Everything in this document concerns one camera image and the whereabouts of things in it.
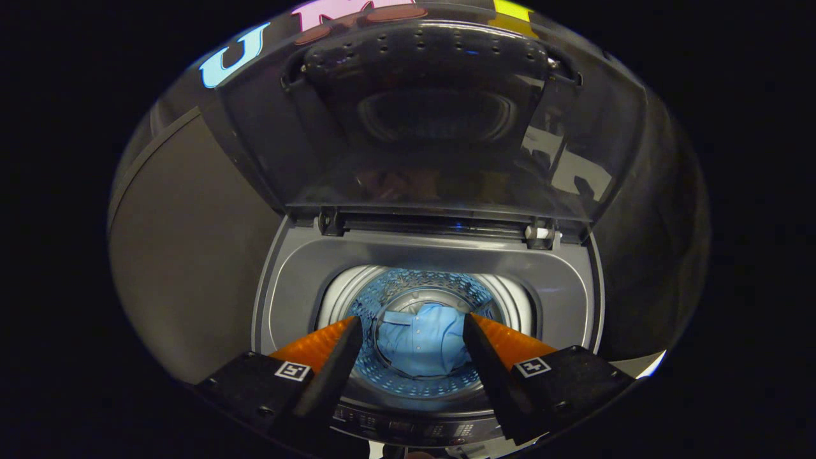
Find light blue polo shirt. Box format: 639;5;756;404
376;303;474;377

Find dark transparent washing machine lid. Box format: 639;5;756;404
214;16;648;243

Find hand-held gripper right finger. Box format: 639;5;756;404
463;313;636;445

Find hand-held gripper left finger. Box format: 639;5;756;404
194;316;364;442

